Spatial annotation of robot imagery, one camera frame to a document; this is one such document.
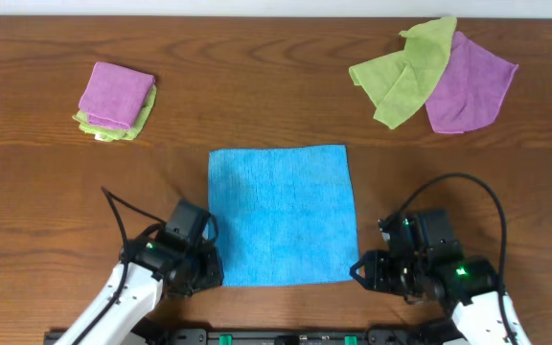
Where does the blue microfiber cloth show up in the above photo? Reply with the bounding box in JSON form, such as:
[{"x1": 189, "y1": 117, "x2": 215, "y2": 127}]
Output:
[{"x1": 208, "y1": 145, "x2": 358, "y2": 288}]

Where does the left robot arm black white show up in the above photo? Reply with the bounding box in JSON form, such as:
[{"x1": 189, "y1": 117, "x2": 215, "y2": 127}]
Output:
[{"x1": 57, "y1": 199, "x2": 224, "y2": 345}]

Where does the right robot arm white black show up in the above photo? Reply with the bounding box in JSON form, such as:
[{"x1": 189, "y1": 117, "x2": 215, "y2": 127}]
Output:
[{"x1": 350, "y1": 209, "x2": 530, "y2": 344}]

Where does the folded green cloth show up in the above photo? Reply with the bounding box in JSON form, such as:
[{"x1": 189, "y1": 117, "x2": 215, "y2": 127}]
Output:
[{"x1": 73, "y1": 85, "x2": 157, "y2": 142}]

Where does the folded purple cloth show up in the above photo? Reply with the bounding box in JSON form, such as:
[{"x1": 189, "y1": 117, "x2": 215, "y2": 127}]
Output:
[{"x1": 79, "y1": 61, "x2": 155, "y2": 130}]

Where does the loose purple microfiber cloth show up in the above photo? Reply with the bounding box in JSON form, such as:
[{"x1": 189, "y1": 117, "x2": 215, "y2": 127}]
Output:
[{"x1": 425, "y1": 31, "x2": 518, "y2": 134}]

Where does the loose green microfiber cloth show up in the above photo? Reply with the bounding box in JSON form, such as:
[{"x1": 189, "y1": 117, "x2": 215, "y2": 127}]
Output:
[{"x1": 349, "y1": 16, "x2": 457, "y2": 129}]

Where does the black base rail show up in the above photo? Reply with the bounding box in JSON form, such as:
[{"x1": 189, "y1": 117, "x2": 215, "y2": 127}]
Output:
[{"x1": 121, "y1": 329, "x2": 469, "y2": 345}]

